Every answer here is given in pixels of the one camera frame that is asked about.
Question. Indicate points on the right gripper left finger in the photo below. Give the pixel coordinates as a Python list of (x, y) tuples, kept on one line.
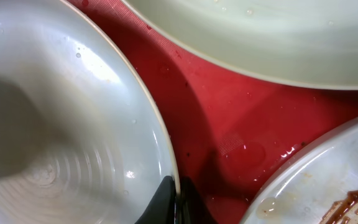
[(161, 209)]

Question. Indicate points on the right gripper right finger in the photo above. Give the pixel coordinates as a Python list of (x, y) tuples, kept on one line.
[(192, 208)]

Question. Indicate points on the light blue plate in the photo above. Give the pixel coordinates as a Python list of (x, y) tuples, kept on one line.
[(306, 43), (81, 138), (312, 182)]

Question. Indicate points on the red plastic tray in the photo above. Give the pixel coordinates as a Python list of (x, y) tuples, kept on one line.
[(229, 132)]

